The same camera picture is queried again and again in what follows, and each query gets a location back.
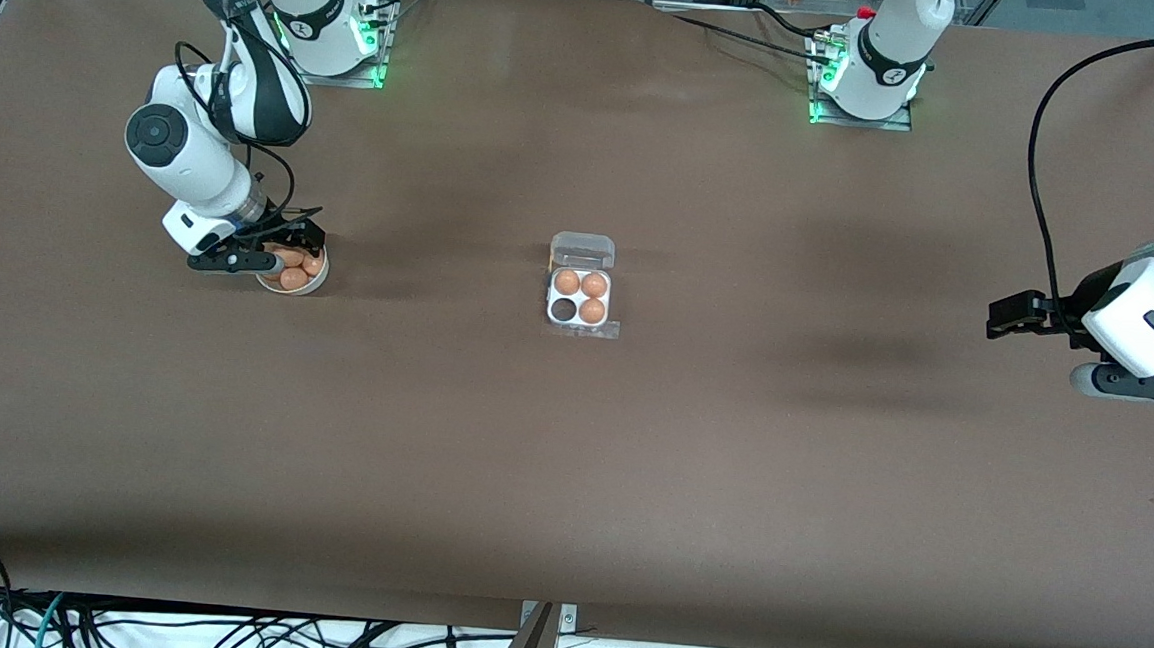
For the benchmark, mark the clear plastic egg carton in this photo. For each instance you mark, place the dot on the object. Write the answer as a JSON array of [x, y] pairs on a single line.
[[583, 250]]

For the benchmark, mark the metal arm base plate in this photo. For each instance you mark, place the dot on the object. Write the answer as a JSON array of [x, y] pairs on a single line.
[[341, 80], [855, 123]]

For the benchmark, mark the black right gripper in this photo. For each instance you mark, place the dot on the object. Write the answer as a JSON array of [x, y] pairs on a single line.
[[281, 223]]

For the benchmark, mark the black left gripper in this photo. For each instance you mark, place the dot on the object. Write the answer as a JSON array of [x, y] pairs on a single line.
[[1086, 293]]

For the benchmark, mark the white round bowl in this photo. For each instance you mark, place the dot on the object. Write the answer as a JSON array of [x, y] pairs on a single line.
[[269, 284]]

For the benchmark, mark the clear tape strip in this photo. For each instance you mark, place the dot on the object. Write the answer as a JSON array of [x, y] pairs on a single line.
[[609, 330]]

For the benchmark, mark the red plug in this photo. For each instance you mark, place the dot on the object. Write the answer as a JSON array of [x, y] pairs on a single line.
[[864, 13]]

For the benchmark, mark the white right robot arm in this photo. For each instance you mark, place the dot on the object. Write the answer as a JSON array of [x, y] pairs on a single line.
[[191, 165]]

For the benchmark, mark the small metal bracket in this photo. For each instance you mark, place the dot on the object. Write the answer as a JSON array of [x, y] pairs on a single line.
[[569, 619]]

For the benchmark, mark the brown egg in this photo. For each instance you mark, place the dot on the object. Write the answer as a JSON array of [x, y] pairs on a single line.
[[293, 280], [593, 285], [567, 281], [592, 311], [289, 256], [314, 266]]

